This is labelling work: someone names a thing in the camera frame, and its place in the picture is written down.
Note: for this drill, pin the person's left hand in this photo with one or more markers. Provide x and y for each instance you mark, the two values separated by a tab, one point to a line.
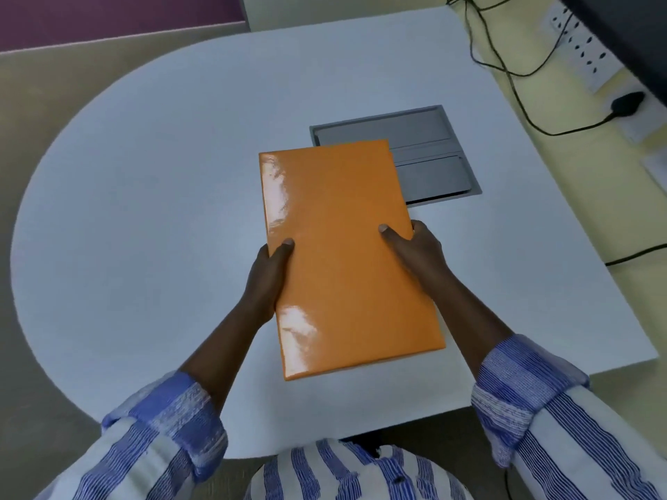
263	286

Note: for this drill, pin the person's right hand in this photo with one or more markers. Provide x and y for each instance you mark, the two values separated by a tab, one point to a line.
422	260

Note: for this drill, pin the person's right thumb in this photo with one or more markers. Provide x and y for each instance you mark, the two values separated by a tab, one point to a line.
393	239

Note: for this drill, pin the person's left thumb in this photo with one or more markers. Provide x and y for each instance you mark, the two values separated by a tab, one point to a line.
284	255

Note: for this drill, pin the orange glossy book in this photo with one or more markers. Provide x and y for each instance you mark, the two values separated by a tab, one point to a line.
344	260

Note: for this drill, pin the person's right forearm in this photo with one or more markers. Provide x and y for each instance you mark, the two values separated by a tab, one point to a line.
466	322

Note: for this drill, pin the person's left forearm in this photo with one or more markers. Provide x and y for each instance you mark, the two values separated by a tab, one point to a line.
221	354

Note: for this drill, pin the blue striped white shirt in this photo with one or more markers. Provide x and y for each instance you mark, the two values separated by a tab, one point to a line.
547	426

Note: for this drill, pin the black power plug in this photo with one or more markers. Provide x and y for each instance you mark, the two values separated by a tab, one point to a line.
628	104

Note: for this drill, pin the white wall socket strip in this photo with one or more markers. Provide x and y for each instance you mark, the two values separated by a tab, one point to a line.
586	44

